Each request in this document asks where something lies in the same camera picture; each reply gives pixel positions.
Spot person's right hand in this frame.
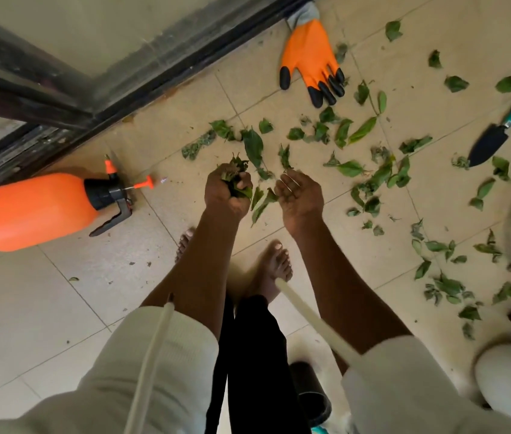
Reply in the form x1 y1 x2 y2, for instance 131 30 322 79
274 170 325 235

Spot person's left hand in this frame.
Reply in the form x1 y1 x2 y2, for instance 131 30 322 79
204 163 253 219

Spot bunch of green leaves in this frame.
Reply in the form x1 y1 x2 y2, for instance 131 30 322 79
221 154 254 200

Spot person's right forearm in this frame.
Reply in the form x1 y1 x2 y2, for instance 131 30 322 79
285 226 414 376

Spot person's left forearm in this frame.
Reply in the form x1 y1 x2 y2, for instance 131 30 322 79
140 211 243 341

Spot scattered green leaves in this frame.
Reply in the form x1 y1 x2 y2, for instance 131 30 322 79
181 18 511 341

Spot person's left foot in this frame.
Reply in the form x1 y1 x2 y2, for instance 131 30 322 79
175 228 196 263

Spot person's foot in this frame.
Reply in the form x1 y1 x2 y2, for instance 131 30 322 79
175 228 196 263
236 241 294 304

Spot person's right foot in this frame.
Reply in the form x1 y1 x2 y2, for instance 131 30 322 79
236 241 294 304

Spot orange garden glove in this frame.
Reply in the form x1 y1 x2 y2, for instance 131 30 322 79
279 2 347 109

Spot orange pressure spray bottle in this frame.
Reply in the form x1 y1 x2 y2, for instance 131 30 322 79
0 154 155 253

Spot person's black trousers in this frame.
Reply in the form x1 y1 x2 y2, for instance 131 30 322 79
204 294 313 434

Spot black plastic pot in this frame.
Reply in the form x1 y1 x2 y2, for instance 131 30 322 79
288 361 332 428

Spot person's white left sleeve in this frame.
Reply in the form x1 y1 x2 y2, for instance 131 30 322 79
0 304 220 434

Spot person's white sleeve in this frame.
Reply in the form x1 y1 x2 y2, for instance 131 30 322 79
0 304 220 434
341 334 511 434

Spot person's white right sleeve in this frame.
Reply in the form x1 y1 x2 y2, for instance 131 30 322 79
341 334 511 434

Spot white rounded container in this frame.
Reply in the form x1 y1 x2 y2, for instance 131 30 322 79
474 342 511 410

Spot white cord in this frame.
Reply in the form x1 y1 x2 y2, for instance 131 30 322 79
275 277 363 367
123 299 176 434

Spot dark metal door frame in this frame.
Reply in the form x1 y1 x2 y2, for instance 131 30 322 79
0 0 325 196

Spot teal handled black trowel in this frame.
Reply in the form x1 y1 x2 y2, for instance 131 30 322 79
467 78 511 168

